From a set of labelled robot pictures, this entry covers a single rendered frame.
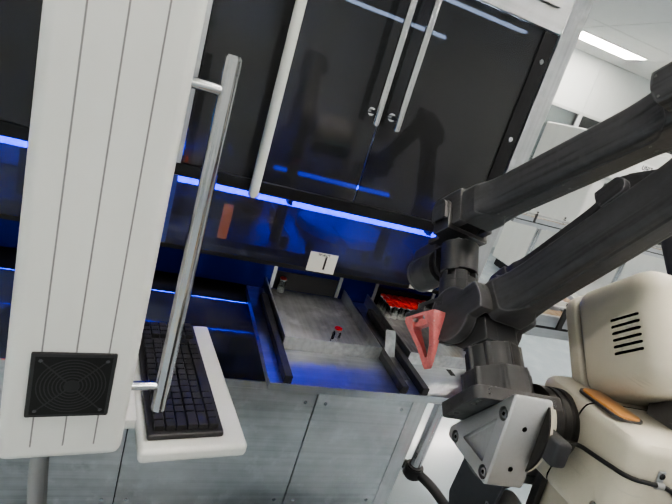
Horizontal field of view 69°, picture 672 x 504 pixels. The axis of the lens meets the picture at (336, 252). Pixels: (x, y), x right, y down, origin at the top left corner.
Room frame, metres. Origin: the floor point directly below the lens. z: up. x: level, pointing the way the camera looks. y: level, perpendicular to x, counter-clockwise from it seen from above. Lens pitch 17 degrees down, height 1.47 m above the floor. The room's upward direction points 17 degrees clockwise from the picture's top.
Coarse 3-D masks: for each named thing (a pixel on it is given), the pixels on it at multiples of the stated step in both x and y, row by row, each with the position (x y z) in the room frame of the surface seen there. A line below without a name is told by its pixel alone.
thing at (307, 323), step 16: (272, 288) 1.37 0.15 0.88; (272, 304) 1.21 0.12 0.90; (288, 304) 1.29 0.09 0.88; (304, 304) 1.32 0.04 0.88; (320, 304) 1.36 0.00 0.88; (336, 304) 1.40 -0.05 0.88; (352, 304) 1.36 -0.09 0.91; (288, 320) 1.19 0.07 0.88; (304, 320) 1.22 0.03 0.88; (320, 320) 1.25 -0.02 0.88; (336, 320) 1.28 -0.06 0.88; (352, 320) 1.32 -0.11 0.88; (288, 336) 1.04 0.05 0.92; (304, 336) 1.13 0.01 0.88; (320, 336) 1.16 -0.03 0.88; (352, 336) 1.22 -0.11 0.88; (368, 336) 1.21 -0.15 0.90; (320, 352) 1.08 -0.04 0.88; (336, 352) 1.09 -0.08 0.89; (352, 352) 1.11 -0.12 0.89; (368, 352) 1.12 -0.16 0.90
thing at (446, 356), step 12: (372, 300) 1.44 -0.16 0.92; (384, 324) 1.32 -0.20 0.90; (396, 324) 1.39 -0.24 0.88; (396, 336) 1.24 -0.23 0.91; (408, 336) 1.33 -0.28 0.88; (408, 348) 1.18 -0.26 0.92; (444, 348) 1.32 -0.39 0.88; (456, 348) 1.35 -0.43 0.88; (420, 360) 1.18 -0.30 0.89; (444, 360) 1.20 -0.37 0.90; (456, 360) 1.22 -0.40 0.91
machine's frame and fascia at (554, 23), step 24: (480, 0) 1.41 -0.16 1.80; (504, 0) 1.43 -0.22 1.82; (528, 0) 1.45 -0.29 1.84; (552, 24) 1.49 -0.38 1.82; (192, 96) 1.17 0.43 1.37; (0, 120) 1.04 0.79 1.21; (192, 168) 1.18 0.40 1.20; (264, 192) 1.25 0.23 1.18; (288, 192) 1.28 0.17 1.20; (0, 216) 1.04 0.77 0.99; (384, 216) 1.38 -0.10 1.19; (408, 216) 1.41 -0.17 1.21; (288, 264) 1.30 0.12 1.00; (408, 288) 1.44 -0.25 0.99
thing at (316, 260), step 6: (312, 252) 1.32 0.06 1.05; (318, 252) 1.32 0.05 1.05; (312, 258) 1.32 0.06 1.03; (318, 258) 1.32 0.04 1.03; (324, 258) 1.33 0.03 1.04; (330, 258) 1.34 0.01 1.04; (336, 258) 1.34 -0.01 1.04; (312, 264) 1.32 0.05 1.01; (318, 264) 1.33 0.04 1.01; (330, 264) 1.34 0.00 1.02; (312, 270) 1.32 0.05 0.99; (318, 270) 1.33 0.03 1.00; (324, 270) 1.33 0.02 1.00; (330, 270) 1.34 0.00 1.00
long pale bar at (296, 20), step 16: (304, 0) 1.17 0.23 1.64; (288, 32) 1.17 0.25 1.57; (288, 48) 1.17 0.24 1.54; (288, 64) 1.17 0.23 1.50; (272, 96) 1.18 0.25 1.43; (272, 112) 1.17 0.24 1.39; (272, 128) 1.17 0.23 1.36; (256, 160) 1.18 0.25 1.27; (256, 176) 1.17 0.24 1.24; (256, 192) 1.17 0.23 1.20
